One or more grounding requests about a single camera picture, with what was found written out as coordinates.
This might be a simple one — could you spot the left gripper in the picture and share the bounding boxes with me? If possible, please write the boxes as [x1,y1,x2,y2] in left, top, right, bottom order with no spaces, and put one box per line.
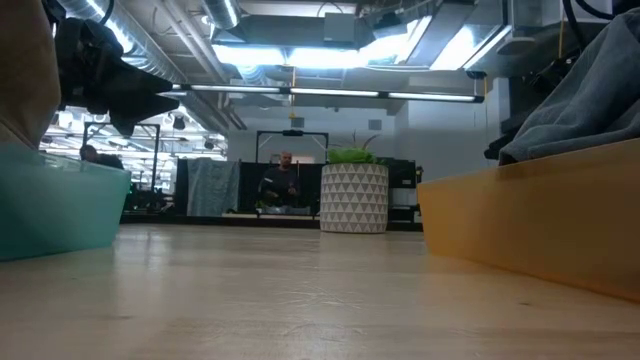
[52,17,180,137]

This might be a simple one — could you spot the tan baseball cap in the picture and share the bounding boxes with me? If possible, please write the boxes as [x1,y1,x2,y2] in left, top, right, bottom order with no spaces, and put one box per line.
[0,0,62,150]

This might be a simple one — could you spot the orange translucent plastic tray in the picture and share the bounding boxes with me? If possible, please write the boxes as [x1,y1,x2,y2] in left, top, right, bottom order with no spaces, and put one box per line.
[417,138,640,304]

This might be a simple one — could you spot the person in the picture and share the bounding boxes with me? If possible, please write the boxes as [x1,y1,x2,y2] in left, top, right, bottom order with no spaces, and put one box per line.
[257,151,302,209]
[78,143,125,171]

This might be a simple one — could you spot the grey draped cloth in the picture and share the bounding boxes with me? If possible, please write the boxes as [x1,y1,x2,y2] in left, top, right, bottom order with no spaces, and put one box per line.
[185,157,242,218]

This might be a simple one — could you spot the black partition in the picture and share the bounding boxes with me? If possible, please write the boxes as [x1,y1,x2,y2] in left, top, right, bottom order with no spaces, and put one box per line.
[174,157,425,232]

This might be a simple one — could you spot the black bar with light strips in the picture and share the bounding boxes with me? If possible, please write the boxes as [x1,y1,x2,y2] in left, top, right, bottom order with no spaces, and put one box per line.
[158,82,485,105]

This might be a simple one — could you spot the teal translucent plastic tray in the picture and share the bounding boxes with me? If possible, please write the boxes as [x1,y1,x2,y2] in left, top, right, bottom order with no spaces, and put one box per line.
[0,142,132,262]

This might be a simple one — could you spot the fluorescent ceiling light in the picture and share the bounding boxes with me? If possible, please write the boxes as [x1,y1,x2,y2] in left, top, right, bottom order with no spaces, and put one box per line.
[212,43,369,70]

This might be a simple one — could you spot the grey ceiling box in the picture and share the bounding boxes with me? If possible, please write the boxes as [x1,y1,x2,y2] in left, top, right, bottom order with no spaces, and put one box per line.
[323,12,358,44]

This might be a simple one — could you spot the succulent in white patterned pot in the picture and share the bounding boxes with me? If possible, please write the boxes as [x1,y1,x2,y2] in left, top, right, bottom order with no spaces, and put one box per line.
[319,130,390,235]

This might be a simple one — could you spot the silver ceiling duct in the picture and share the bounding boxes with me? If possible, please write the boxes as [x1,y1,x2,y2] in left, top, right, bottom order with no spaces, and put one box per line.
[69,0,241,134]

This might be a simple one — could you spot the black background rig frame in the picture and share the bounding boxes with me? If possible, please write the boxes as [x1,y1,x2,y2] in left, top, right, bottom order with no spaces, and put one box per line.
[255,129,330,166]
[81,121,162,194]

